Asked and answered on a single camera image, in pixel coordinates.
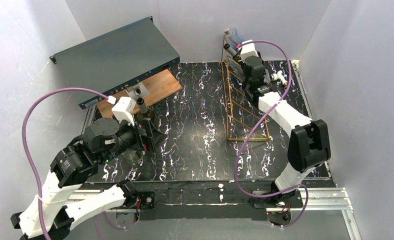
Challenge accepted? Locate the dark brown wine bottle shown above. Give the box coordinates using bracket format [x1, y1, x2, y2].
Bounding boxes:
[223, 43, 241, 63]

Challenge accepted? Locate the blue glass bottle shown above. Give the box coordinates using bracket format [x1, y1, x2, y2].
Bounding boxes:
[224, 27, 245, 50]

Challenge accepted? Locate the clear tall glass bottle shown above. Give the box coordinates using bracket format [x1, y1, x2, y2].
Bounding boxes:
[223, 55, 245, 83]

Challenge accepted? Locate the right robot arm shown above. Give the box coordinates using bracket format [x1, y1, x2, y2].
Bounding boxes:
[240, 55, 331, 204]

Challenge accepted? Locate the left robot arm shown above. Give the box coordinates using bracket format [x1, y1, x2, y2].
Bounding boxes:
[10, 118, 167, 240]

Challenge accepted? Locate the clear round glass bottle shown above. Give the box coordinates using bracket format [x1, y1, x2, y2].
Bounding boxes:
[118, 149, 145, 164]

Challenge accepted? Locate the grey rack server box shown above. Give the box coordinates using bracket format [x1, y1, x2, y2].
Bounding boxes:
[50, 16, 180, 96]

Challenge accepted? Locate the white pipe fitting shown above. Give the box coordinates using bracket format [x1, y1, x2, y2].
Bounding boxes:
[270, 70, 289, 88]

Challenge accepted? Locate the wooden board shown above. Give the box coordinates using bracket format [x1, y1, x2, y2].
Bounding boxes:
[96, 69, 183, 118]

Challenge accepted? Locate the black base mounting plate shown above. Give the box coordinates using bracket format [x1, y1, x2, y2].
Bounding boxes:
[90, 180, 304, 222]

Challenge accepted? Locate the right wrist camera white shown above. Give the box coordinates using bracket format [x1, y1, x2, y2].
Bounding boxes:
[237, 39, 259, 62]

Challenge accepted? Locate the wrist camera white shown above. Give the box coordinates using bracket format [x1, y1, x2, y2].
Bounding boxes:
[237, 39, 259, 62]
[111, 96, 136, 126]

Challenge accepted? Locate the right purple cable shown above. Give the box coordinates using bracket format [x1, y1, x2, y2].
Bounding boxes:
[233, 40, 310, 229]

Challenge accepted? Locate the purple cable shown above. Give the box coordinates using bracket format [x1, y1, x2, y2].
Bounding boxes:
[21, 87, 142, 240]
[233, 40, 310, 229]

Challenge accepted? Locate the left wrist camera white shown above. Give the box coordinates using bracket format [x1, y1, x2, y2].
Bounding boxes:
[111, 96, 136, 126]

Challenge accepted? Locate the metal bracket with knob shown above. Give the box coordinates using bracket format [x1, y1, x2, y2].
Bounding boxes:
[126, 82, 150, 101]

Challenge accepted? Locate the gold wire wine rack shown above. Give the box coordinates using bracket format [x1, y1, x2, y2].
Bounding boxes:
[220, 39, 261, 142]

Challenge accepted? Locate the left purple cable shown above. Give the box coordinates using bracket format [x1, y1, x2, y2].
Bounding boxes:
[21, 87, 142, 240]

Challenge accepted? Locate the aluminium frame rail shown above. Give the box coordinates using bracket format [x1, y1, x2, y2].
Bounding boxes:
[47, 188, 364, 240]

